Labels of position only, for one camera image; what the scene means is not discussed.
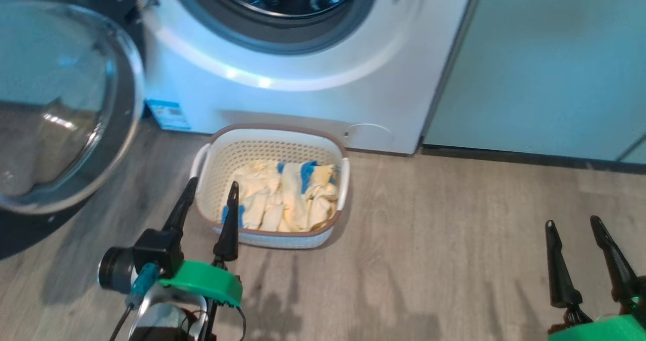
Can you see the plain pale green cabinet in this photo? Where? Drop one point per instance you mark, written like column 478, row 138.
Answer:
column 545, row 63

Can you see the washing machine glass door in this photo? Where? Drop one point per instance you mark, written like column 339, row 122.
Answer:
column 60, row 104

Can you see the white perforated laundry basket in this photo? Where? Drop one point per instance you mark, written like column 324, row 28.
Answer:
column 222, row 154

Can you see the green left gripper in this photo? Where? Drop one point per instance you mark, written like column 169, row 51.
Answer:
column 207, row 280

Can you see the round white filter cover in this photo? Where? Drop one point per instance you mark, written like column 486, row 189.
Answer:
column 371, row 136

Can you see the white front-load washing machine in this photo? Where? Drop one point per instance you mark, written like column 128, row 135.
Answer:
column 313, row 104

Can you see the cream garment with blue hem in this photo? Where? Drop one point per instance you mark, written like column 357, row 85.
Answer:
column 260, row 194

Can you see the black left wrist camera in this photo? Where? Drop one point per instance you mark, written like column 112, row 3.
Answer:
column 146, row 252

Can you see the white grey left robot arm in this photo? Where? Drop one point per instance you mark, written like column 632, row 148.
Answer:
column 161, row 316

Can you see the blue energy label sticker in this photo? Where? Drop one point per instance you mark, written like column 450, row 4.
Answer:
column 169, row 115

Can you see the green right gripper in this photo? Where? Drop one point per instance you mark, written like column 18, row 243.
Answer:
column 605, row 331

